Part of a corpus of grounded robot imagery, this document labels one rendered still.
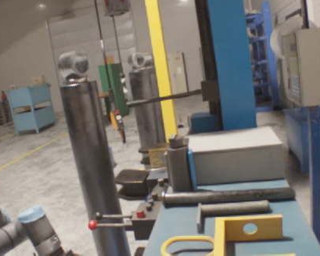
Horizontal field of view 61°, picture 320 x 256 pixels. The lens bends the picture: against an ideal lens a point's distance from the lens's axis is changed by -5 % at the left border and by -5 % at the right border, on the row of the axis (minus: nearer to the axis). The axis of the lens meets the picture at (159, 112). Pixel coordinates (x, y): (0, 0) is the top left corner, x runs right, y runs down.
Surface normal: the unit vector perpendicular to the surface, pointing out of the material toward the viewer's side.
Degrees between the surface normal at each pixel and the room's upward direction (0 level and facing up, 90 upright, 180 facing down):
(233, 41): 90
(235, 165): 90
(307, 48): 90
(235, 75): 90
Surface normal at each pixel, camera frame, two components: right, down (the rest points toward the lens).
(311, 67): -0.20, 0.19
